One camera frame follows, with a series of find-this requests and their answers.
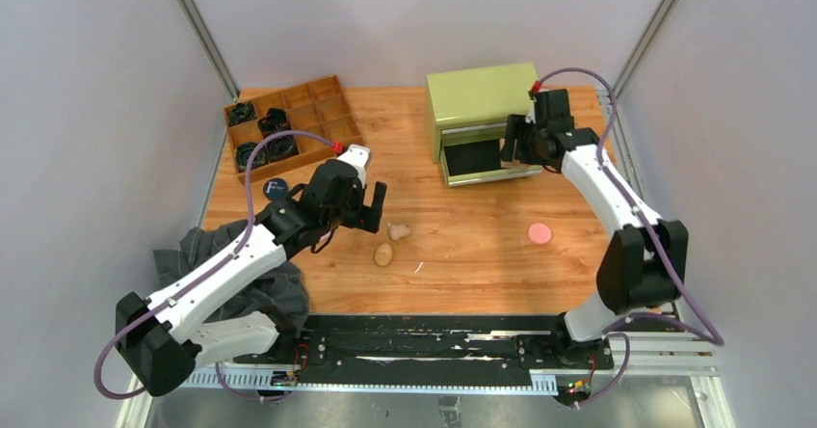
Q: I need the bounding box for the green metal drawer box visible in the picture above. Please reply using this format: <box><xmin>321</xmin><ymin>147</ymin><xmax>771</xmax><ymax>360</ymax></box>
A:
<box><xmin>425</xmin><ymin>63</ymin><xmax>542</xmax><ymax>187</ymax></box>

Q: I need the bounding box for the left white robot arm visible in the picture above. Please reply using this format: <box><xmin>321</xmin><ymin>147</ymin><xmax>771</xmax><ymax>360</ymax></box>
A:
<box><xmin>109</xmin><ymin>146</ymin><xmax>387</xmax><ymax>396</ymax></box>

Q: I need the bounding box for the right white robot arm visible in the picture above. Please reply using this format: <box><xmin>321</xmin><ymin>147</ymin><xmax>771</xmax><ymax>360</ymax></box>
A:
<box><xmin>501</xmin><ymin>86</ymin><xmax>689</xmax><ymax>367</ymax></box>

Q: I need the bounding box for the round navy compact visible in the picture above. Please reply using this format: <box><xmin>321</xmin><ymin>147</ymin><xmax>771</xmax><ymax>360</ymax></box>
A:
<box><xmin>261</xmin><ymin>177</ymin><xmax>290</xmax><ymax>201</ymax></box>

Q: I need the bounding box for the pink round powder puff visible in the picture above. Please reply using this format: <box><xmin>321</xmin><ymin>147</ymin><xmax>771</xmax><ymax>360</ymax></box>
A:
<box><xmin>527</xmin><ymin>223</ymin><xmax>553</xmax><ymax>246</ymax></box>

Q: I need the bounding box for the brown compartment tray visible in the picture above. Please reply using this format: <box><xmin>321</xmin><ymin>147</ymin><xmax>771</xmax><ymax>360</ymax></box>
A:
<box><xmin>223</xmin><ymin>74</ymin><xmax>364</xmax><ymax>183</ymax></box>

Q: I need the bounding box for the grey cloth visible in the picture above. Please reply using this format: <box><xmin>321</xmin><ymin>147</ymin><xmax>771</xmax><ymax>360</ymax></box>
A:
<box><xmin>153</xmin><ymin>220</ymin><xmax>310</xmax><ymax>333</ymax></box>

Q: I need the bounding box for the black hair tie lower-middle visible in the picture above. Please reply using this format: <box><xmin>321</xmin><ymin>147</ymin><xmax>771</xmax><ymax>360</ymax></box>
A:
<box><xmin>264</xmin><ymin>129</ymin><xmax>300</xmax><ymax>163</ymax></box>

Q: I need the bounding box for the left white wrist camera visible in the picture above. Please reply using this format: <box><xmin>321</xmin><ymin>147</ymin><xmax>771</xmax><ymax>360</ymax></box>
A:
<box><xmin>337</xmin><ymin>145</ymin><xmax>372</xmax><ymax>188</ymax></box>

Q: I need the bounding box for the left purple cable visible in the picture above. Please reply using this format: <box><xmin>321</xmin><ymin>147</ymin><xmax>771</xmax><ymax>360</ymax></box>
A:
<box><xmin>93</xmin><ymin>130</ymin><xmax>346</xmax><ymax>401</ymax></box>

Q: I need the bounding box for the purple cable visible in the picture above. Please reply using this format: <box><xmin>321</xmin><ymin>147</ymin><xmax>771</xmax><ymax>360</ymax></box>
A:
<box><xmin>529</xmin><ymin>67</ymin><xmax>725</xmax><ymax>407</ymax></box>
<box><xmin>93</xmin><ymin>130</ymin><xmax>346</xmax><ymax>401</ymax></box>

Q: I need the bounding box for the black hair tie bottom-left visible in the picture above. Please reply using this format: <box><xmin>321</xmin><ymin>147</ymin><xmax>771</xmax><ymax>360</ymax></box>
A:
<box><xmin>234</xmin><ymin>142</ymin><xmax>270</xmax><ymax>173</ymax></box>

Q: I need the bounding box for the black hair tie middle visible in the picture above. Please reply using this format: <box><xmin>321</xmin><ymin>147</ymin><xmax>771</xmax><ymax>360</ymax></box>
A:
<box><xmin>257</xmin><ymin>108</ymin><xmax>290</xmax><ymax>135</ymax></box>

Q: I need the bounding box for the black hair tie top-left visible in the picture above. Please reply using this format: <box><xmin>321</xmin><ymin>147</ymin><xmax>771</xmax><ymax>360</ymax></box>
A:
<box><xmin>227</xmin><ymin>101</ymin><xmax>258</xmax><ymax>127</ymax></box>

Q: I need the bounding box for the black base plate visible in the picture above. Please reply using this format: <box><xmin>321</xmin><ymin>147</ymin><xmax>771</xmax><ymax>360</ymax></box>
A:
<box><xmin>255</xmin><ymin>314</ymin><xmax>613</xmax><ymax>388</ymax></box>

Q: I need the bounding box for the right aluminium frame post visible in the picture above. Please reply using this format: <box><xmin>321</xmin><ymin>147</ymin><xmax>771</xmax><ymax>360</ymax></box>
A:
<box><xmin>614</xmin><ymin>0</ymin><xmax>680</xmax><ymax>98</ymax></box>

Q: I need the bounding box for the aluminium frame post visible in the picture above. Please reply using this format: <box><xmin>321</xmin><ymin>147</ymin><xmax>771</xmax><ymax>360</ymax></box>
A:
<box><xmin>176</xmin><ymin>0</ymin><xmax>241</xmax><ymax>100</ymax></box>
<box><xmin>614</xmin><ymin>0</ymin><xmax>680</xmax><ymax>98</ymax></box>

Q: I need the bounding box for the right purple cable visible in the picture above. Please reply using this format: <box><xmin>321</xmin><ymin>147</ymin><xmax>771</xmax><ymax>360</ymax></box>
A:
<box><xmin>529</xmin><ymin>67</ymin><xmax>725</xmax><ymax>407</ymax></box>

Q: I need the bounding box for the left aluminium frame post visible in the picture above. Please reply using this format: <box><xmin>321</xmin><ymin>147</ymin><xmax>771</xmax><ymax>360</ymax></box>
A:
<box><xmin>176</xmin><ymin>0</ymin><xmax>241</xmax><ymax>100</ymax></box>

